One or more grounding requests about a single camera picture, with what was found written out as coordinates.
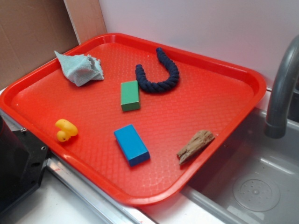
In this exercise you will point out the green wooden block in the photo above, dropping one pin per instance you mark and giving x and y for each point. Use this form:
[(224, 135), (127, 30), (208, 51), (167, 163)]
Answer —
[(130, 97)]

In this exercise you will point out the brown cardboard panel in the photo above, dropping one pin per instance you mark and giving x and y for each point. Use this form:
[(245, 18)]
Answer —
[(30, 32)]

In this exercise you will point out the grey sink basin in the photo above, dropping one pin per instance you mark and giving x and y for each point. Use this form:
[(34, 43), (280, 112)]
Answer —
[(251, 179)]

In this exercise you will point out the blue wooden block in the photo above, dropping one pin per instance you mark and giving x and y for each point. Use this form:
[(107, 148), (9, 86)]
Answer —
[(132, 145)]

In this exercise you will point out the brown wood piece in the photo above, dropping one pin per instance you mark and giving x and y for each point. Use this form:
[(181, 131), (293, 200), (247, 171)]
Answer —
[(196, 144)]

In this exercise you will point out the grey faucet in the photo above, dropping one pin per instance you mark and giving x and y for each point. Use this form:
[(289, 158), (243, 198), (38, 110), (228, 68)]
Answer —
[(284, 99)]

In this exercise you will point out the light blue cloth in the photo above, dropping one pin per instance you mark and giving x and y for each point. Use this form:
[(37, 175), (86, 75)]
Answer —
[(80, 69)]

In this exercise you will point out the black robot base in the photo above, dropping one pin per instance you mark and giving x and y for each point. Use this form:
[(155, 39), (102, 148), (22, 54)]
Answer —
[(23, 158)]

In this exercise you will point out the yellow rubber duck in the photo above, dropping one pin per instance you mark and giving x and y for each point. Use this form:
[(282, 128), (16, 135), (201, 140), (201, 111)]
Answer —
[(66, 130)]

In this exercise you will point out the red plastic tray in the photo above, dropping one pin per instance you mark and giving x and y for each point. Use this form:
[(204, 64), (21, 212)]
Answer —
[(211, 95)]

